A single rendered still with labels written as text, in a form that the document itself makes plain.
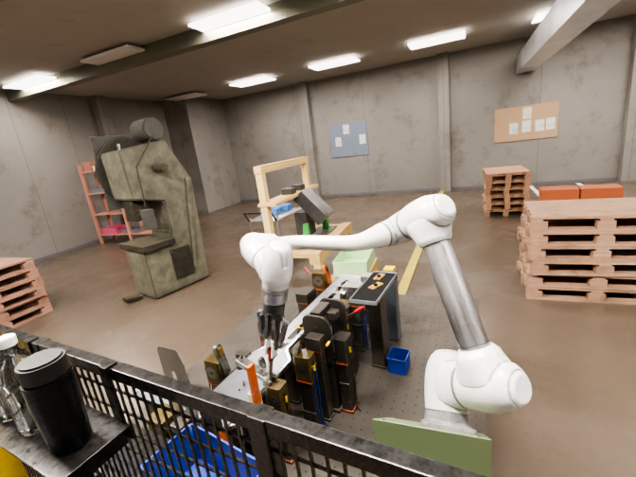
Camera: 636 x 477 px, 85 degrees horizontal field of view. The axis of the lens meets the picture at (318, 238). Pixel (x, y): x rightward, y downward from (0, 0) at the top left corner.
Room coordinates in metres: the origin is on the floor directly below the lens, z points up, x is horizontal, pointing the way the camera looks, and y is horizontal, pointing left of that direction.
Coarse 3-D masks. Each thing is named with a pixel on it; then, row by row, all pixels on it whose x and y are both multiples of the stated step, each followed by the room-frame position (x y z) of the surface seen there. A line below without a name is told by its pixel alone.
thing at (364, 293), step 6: (372, 276) 1.76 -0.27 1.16; (384, 276) 1.74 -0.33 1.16; (390, 276) 1.73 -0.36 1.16; (366, 282) 1.70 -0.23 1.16; (372, 282) 1.69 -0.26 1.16; (384, 282) 1.67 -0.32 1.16; (366, 288) 1.63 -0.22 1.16; (378, 288) 1.61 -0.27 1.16; (384, 288) 1.60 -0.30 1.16; (360, 294) 1.56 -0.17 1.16; (366, 294) 1.55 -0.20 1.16; (372, 294) 1.54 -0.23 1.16; (378, 294) 1.53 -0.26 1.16; (366, 300) 1.49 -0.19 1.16; (372, 300) 1.48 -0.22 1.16
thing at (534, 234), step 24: (528, 216) 3.67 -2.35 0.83; (552, 216) 3.30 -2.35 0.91; (576, 216) 3.20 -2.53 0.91; (600, 216) 3.11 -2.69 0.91; (624, 216) 3.03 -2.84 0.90; (528, 240) 3.50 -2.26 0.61; (552, 240) 3.41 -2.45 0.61; (576, 240) 3.32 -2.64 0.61; (600, 240) 3.09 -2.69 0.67; (624, 240) 3.16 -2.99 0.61; (528, 264) 3.57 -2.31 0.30; (552, 264) 3.49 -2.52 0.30; (576, 264) 3.41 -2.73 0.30; (600, 264) 3.07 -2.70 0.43; (624, 264) 3.00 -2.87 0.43; (528, 288) 3.34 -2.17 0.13; (552, 288) 3.26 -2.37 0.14; (576, 288) 3.17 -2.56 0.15; (600, 288) 3.09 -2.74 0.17; (624, 288) 3.02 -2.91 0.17
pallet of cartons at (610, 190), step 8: (608, 184) 5.31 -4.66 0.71; (616, 184) 5.24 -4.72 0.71; (544, 192) 5.46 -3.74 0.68; (552, 192) 5.40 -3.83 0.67; (560, 192) 5.35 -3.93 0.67; (568, 192) 5.30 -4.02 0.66; (576, 192) 5.25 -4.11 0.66; (584, 192) 5.19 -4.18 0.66; (592, 192) 5.14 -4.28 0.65; (600, 192) 5.09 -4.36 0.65; (608, 192) 5.05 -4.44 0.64; (616, 192) 5.00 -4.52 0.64; (544, 200) 5.45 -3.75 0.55; (552, 200) 5.40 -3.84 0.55
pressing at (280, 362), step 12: (348, 276) 2.19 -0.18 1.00; (360, 276) 2.17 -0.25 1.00; (336, 288) 2.03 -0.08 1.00; (300, 312) 1.77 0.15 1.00; (288, 336) 1.53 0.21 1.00; (300, 336) 1.51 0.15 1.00; (264, 348) 1.44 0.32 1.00; (288, 348) 1.41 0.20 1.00; (252, 360) 1.37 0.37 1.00; (276, 360) 1.34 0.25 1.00; (288, 360) 1.33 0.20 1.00; (240, 372) 1.29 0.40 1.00; (276, 372) 1.25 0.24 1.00; (228, 384) 1.21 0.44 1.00; (240, 384) 1.20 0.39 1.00; (240, 396) 1.14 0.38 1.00
